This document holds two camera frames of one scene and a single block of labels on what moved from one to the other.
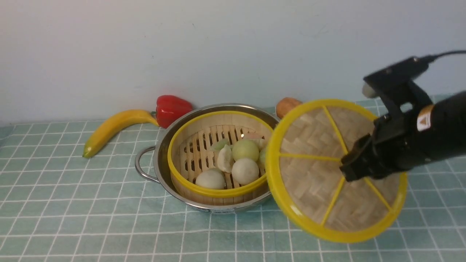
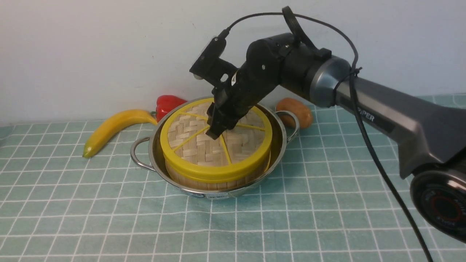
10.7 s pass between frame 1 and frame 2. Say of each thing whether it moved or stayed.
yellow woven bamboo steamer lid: moved
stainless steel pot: moved
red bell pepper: stayed
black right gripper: moved
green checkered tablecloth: stayed
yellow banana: stayed
